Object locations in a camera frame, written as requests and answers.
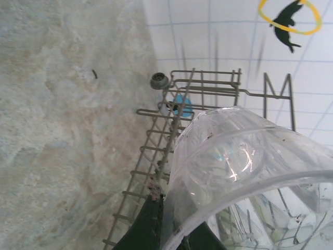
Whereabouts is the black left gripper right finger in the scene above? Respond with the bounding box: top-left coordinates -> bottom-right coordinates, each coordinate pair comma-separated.
179,221 -> 227,250

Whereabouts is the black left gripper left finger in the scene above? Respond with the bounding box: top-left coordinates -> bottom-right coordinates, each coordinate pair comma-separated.
111,192 -> 169,250

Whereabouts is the clear plastic cup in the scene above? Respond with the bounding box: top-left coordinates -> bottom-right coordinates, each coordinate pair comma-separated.
161,105 -> 333,250

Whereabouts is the blue oval black animal sticker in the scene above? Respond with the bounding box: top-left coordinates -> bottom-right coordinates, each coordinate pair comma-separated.
166,94 -> 195,118

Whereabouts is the grey wire dish rack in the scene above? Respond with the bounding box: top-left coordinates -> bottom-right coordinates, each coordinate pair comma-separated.
103,67 -> 297,250

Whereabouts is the small dolphin yellow ring sticker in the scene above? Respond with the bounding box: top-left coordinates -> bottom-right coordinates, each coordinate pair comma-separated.
258,0 -> 323,54

